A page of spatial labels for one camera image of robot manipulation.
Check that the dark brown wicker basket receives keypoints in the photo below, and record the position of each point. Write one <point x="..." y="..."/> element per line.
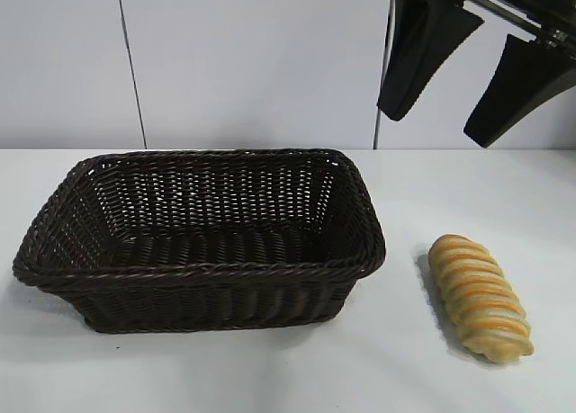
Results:
<point x="202" y="296"/>

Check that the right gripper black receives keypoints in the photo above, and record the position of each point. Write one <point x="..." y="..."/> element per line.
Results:
<point x="540" y="3"/>

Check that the long striped bread loaf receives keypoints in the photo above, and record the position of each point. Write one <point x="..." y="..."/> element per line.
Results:
<point x="477" y="291"/>

